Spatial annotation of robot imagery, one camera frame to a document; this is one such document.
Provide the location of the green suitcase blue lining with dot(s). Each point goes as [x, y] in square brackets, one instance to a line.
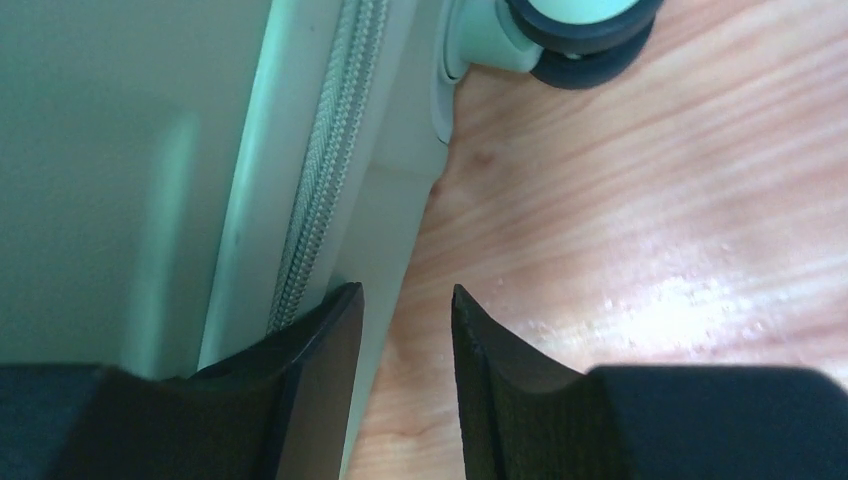
[182, 179]

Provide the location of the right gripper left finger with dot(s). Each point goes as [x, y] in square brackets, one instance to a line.
[276, 410]

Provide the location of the green suitcase wheel middle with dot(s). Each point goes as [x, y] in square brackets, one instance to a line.
[567, 45]

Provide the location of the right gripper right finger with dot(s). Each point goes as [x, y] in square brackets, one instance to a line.
[524, 415]

